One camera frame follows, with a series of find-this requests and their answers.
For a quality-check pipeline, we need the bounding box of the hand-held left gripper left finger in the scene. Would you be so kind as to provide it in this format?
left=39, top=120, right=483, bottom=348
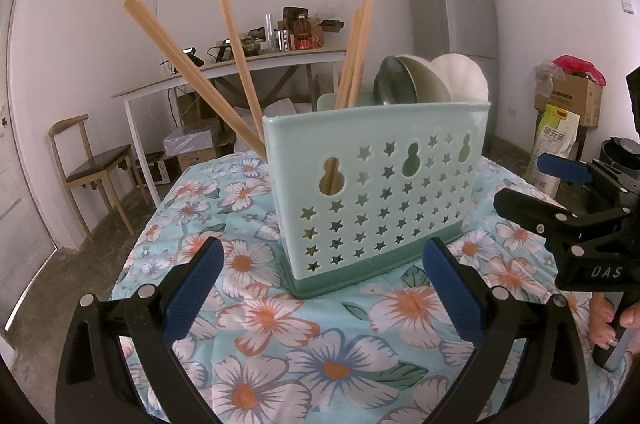
left=55, top=235, right=226, bottom=424

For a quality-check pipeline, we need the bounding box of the metal spoon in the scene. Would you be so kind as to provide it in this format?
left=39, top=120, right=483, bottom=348
left=372, top=55, right=419, bottom=108

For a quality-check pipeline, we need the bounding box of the black round appliance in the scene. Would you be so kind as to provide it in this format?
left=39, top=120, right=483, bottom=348
left=597, top=136, right=640, bottom=206

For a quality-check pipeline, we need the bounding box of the wooden chair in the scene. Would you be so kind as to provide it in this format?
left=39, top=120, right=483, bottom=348
left=48, top=114, right=151, bottom=246

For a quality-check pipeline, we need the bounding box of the white plastic bag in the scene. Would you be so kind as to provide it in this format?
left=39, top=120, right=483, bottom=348
left=235, top=96, right=314, bottom=141

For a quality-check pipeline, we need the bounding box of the grey plastic-wrapped box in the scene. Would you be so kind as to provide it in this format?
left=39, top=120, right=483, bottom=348
left=162, top=120, right=222, bottom=156

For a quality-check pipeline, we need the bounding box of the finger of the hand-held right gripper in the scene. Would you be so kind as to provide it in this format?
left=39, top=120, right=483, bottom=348
left=537, top=153, right=632, bottom=211
left=492, top=186, right=628, bottom=257

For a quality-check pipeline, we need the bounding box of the white and yellow rice bag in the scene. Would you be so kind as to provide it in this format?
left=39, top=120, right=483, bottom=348
left=522, top=103, right=582, bottom=198

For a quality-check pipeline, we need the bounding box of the clear plastic bag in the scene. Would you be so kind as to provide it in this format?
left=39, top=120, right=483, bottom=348
left=535, top=61, right=567, bottom=98

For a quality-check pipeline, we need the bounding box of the red drink bottle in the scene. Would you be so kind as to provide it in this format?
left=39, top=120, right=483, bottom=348
left=292, top=16, right=314, bottom=51

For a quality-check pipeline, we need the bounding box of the mint green utensil basket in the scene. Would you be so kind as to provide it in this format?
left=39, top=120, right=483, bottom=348
left=262, top=91, right=492, bottom=300

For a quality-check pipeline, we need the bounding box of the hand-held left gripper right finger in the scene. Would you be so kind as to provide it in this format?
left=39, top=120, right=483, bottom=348
left=422, top=236, right=591, bottom=424

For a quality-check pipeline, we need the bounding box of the white plastic spoon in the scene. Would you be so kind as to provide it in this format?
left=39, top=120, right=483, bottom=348
left=430, top=52, right=490, bottom=104

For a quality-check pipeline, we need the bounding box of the white door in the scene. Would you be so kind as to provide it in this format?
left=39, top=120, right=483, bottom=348
left=0, top=0, right=57, bottom=336

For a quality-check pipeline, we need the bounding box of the grey refrigerator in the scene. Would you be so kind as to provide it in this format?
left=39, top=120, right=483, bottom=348
left=406, top=0, right=501, bottom=156

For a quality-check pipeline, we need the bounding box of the long white-framed table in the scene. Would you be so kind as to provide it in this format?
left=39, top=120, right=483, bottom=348
left=111, top=46, right=349, bottom=208

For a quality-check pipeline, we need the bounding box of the floral blue blanket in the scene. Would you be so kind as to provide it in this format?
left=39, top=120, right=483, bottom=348
left=111, top=149, right=631, bottom=424

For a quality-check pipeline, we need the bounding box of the printed cardboard box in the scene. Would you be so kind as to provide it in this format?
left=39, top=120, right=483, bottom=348
left=532, top=71, right=604, bottom=128

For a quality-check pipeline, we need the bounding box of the person's right hand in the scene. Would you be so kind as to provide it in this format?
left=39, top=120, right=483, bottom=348
left=589, top=293, right=640, bottom=352

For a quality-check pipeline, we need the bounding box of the red plastic bag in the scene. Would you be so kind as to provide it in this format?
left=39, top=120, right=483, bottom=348
left=552, top=54, right=607, bottom=88

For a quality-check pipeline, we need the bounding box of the black electronic device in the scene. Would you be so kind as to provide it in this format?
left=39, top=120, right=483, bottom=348
left=207, top=38, right=237, bottom=63
left=181, top=46, right=206, bottom=68

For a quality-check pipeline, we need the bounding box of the plain cardboard box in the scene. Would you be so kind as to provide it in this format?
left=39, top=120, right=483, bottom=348
left=177, top=91, right=222, bottom=128

